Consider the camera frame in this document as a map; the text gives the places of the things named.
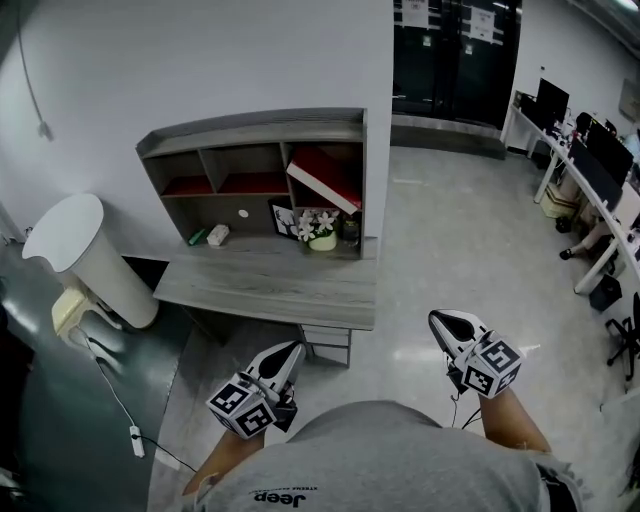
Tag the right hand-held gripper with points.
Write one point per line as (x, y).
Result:
(492, 365)

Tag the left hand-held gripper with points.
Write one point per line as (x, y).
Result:
(245, 410)

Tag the red book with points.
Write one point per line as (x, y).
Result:
(325, 172)

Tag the grey wooden shelf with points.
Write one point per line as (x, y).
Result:
(250, 130)

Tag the person's right forearm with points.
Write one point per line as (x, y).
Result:
(510, 425)

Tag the person's left forearm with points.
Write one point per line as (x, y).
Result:
(225, 457)

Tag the grey drawer unit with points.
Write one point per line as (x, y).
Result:
(327, 345)

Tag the white power strip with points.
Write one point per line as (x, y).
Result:
(137, 442)

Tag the grey wooden desk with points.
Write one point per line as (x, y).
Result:
(270, 285)

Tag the black waste bin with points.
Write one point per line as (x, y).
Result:
(605, 294)

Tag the black office chair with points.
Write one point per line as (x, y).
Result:
(625, 335)

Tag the person's grey t-shirt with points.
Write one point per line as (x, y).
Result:
(380, 465)

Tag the white tissue box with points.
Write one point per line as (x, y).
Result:
(218, 235)

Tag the beige storage box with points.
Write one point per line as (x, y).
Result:
(560, 200)

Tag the green packet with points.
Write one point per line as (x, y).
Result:
(197, 237)

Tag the dark glass jar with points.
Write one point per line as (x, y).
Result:
(351, 232)

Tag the white flowers in pot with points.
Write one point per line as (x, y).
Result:
(320, 227)

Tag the cream plastic stool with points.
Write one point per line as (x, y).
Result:
(67, 307)

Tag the long white office desk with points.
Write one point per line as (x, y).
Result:
(580, 177)

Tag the black computer monitor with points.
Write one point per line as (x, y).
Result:
(595, 175)
(611, 152)
(551, 102)

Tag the dark door mat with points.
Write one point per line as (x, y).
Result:
(445, 142)

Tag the black glass doors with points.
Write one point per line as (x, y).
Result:
(450, 65)

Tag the white paper notice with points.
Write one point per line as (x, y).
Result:
(415, 12)
(482, 22)

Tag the black deer picture frame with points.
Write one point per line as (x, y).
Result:
(282, 220)

